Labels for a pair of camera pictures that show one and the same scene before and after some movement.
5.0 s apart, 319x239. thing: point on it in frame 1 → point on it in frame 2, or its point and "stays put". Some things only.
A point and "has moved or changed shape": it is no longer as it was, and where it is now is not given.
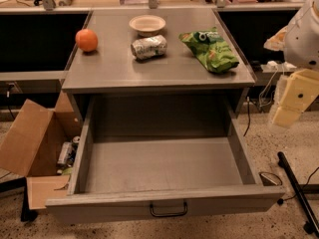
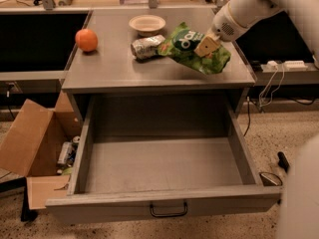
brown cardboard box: (31, 142) stays put
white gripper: (301, 39) → (223, 28)
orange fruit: (86, 39) stays put
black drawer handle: (167, 214) stays put
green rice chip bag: (211, 48) has moved or changed shape
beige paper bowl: (148, 25) stays put
